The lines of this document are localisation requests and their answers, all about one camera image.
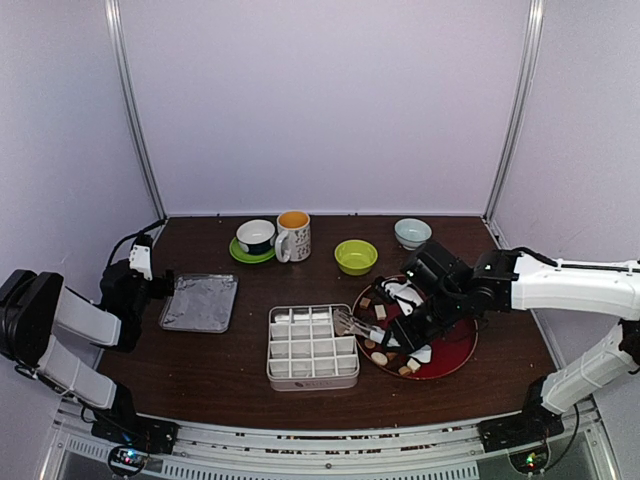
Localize white rectangular chocolate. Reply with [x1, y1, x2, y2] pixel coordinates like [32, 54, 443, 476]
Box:
[374, 305, 388, 321]

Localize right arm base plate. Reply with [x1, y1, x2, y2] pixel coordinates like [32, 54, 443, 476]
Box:
[477, 412, 564, 453]

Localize aluminium front rail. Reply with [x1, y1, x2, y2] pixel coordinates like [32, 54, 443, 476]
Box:
[39, 412, 616, 480]

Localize aluminium frame post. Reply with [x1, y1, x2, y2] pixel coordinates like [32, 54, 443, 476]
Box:
[483, 0, 546, 224]
[104, 0, 167, 220]

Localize dark white-lined cup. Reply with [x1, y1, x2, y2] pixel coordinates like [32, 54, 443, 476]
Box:
[236, 219, 276, 253]

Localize white metal tongs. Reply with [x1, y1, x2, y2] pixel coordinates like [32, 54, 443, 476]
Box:
[333, 277, 432, 364]

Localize bunny print tin lid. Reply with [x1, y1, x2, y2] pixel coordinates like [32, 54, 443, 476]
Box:
[159, 274, 239, 334]

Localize red round tray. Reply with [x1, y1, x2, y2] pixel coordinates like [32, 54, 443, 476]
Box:
[352, 286, 479, 381]

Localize pale blue ceramic bowl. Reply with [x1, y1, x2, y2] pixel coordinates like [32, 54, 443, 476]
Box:
[394, 218, 432, 251]

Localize white cube chocolate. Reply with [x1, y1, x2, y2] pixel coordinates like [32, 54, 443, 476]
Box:
[406, 359, 422, 373]

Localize left aluminium frame post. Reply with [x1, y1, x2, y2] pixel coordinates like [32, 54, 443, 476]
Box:
[104, 0, 167, 220]

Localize lime green bowl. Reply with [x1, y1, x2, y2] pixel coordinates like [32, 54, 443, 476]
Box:
[334, 239, 378, 276]

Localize green saucer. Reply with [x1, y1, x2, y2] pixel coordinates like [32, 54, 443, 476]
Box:
[229, 237, 276, 264]

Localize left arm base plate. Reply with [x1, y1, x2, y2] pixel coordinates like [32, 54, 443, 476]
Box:
[91, 411, 179, 454]

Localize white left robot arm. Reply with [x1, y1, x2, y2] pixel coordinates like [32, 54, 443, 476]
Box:
[1, 233, 173, 444]

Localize right aluminium frame post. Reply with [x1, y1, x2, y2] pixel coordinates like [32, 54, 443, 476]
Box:
[483, 0, 546, 224]

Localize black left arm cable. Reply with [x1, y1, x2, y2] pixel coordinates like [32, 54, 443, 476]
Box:
[105, 219, 166, 274]

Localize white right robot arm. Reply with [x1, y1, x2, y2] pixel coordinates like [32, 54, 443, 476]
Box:
[376, 240, 639, 442]

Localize silver divided tin box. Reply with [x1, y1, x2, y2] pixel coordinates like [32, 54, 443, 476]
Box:
[266, 304, 360, 392]

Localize white patterned mug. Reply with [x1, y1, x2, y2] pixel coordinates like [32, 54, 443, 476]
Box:
[274, 211, 311, 263]

